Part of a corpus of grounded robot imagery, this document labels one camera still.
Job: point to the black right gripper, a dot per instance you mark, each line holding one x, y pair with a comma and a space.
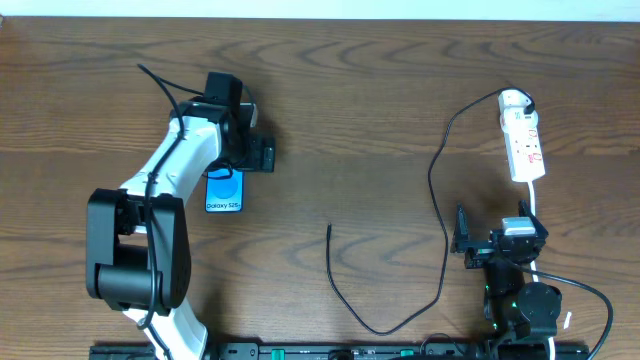
486, 251

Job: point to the blue Samsung Galaxy smartphone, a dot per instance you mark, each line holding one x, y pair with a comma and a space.
224, 191

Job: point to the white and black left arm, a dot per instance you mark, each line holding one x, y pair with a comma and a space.
138, 258

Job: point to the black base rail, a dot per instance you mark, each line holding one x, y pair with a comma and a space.
432, 350

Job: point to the white power strip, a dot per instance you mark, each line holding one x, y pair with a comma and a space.
518, 121

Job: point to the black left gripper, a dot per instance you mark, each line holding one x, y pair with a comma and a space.
267, 154

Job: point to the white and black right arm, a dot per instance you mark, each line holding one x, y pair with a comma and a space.
522, 312

